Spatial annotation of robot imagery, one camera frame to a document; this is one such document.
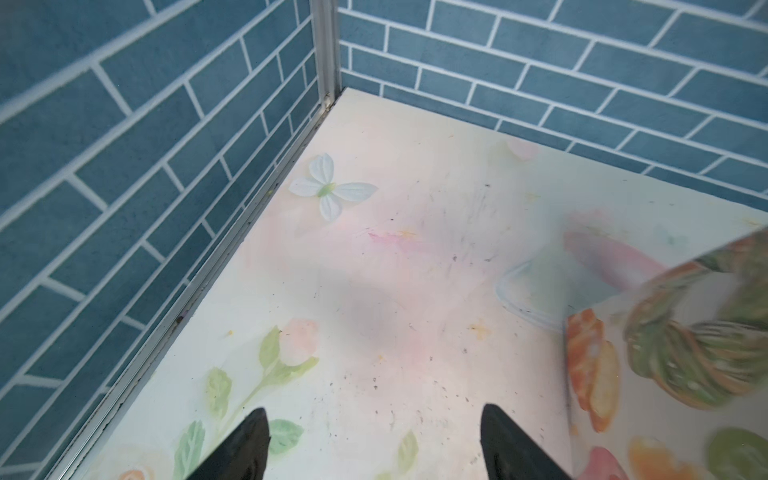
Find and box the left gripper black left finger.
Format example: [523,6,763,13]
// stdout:
[188,408,271,480]

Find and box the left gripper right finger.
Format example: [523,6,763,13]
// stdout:
[480,404,570,480]

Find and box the white paper bread bag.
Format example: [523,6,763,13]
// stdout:
[565,229,767,479]

